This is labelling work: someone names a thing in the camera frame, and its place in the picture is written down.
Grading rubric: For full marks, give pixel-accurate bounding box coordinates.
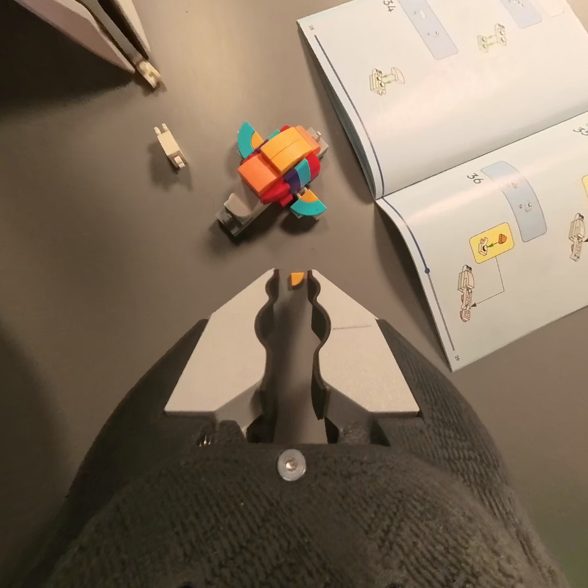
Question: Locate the colourful lego model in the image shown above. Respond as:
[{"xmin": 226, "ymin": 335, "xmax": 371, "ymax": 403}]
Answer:
[{"xmin": 216, "ymin": 120, "xmax": 330, "ymax": 239}]

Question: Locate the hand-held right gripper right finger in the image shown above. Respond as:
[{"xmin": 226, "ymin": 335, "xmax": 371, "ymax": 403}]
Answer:
[{"xmin": 307, "ymin": 269, "xmax": 420, "ymax": 444}]

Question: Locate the lego instruction booklet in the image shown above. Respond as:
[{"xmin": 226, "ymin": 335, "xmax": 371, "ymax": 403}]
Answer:
[{"xmin": 296, "ymin": 0, "xmax": 588, "ymax": 373}]

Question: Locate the white clip lego piece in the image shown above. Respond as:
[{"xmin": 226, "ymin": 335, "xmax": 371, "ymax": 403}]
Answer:
[{"xmin": 154, "ymin": 124, "xmax": 188, "ymax": 171}]

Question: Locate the small beige lego piece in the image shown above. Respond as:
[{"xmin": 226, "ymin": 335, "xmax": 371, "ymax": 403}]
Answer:
[{"xmin": 135, "ymin": 60, "xmax": 161, "ymax": 89}]

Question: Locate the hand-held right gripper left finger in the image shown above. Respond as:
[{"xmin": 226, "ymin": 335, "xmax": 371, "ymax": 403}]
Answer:
[{"xmin": 164, "ymin": 269, "xmax": 282, "ymax": 443}]

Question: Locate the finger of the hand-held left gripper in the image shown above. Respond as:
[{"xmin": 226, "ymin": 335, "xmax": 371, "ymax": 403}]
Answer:
[
  {"xmin": 14, "ymin": 0, "xmax": 139, "ymax": 76},
  {"xmin": 97, "ymin": 0, "xmax": 152, "ymax": 64}
]

